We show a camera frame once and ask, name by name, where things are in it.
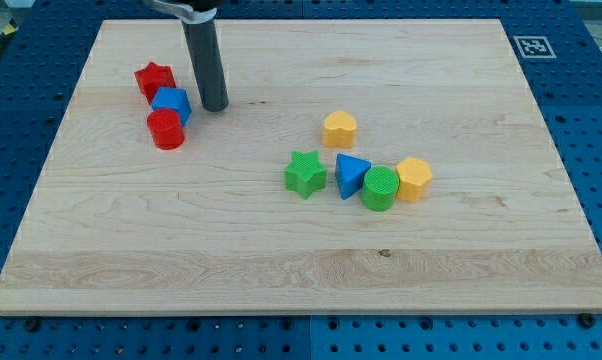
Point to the green star block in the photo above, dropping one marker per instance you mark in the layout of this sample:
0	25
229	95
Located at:
305	174

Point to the blue pentagon block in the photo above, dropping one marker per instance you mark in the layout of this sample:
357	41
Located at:
175	99

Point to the red star block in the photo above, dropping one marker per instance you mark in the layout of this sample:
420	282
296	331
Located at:
153	77

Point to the black bolt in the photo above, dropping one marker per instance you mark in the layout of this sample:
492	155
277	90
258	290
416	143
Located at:
31	324
586	320

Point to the blue triangle block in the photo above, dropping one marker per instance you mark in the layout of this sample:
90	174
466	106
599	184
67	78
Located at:
349	174

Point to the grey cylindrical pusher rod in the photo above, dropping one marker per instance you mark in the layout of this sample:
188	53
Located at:
207	65

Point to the yellow heart block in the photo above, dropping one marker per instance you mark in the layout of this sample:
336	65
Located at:
339	130

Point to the red cylinder block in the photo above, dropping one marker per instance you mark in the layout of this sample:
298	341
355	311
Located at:
165	129

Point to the yellow hexagon block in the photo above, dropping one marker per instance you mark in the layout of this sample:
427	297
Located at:
414	176

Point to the black bolt front left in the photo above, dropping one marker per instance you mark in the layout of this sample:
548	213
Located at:
31	324

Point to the white fiducial marker tag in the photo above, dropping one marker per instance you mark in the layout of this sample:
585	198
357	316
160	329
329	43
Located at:
534	47

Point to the light wooden board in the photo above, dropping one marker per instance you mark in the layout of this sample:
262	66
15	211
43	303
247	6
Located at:
118	227

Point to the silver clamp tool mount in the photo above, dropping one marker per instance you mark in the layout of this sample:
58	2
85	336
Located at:
183	11

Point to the green cylinder block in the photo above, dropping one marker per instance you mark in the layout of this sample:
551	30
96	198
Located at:
380	185

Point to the black bolt front right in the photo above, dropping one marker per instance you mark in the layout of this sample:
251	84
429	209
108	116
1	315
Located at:
586	320

